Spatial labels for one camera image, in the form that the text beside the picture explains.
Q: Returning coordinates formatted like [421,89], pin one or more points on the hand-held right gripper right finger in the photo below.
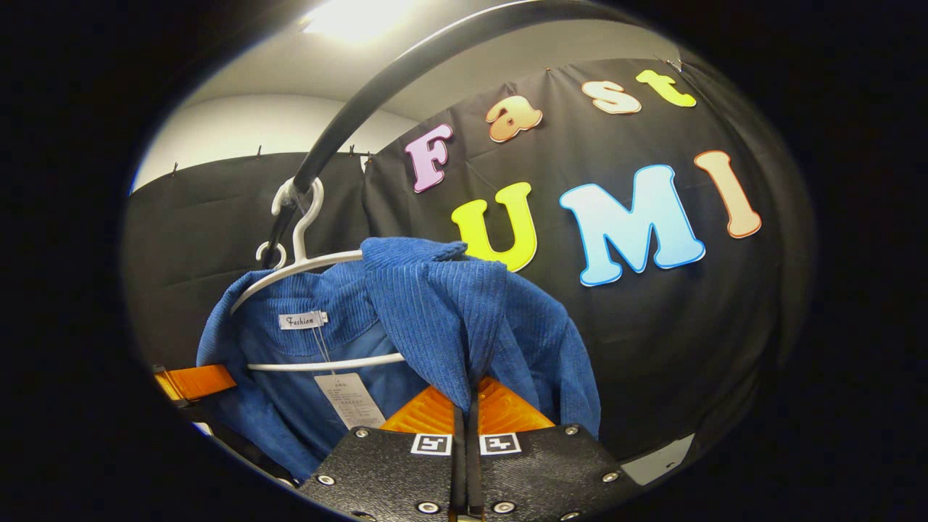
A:
[544,471]

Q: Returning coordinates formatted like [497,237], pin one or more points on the black backdrop cloth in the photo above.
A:
[689,326]

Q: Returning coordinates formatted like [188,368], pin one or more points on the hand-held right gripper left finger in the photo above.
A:
[391,471]

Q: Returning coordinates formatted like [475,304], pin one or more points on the white sheet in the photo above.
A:
[660,460]

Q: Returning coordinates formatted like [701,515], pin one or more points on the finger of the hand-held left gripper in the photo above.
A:
[203,380]

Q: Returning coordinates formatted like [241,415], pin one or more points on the white plastic clothes hanger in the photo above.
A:
[326,365]
[268,243]

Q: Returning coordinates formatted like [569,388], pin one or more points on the black metal clothes rack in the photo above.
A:
[362,101]

